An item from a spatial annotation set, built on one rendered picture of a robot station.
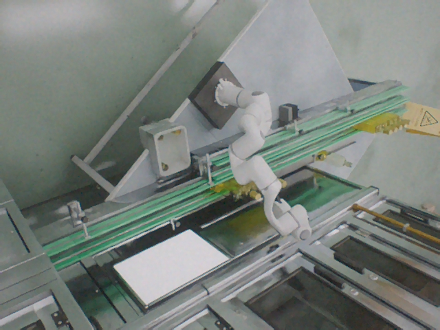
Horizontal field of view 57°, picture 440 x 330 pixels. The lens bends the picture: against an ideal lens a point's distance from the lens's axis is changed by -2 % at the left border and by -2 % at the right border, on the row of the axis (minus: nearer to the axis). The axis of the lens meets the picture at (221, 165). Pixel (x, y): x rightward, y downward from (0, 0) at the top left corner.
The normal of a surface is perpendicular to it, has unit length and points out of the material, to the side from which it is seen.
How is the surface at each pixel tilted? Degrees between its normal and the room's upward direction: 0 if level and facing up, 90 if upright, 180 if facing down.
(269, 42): 0
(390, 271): 90
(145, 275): 90
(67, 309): 90
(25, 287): 90
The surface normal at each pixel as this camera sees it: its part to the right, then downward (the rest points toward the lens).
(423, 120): -0.55, -0.13
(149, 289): -0.09, -0.90
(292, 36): 0.60, 0.29
